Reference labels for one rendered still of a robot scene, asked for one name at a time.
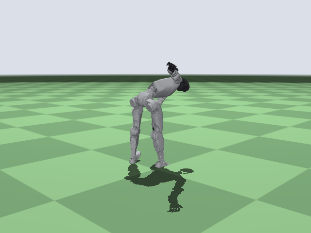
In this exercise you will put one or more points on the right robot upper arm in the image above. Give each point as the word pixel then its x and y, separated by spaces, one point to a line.
pixel 177 79

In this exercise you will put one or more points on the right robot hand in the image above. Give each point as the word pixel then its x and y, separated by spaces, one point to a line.
pixel 171 67

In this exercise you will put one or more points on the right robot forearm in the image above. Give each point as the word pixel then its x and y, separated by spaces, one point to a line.
pixel 173 74

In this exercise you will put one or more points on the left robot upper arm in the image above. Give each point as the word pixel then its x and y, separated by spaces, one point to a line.
pixel 160 100

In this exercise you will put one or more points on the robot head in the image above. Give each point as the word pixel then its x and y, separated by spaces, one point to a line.
pixel 184 86

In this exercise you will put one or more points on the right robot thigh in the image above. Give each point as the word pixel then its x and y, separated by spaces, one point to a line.
pixel 154 107

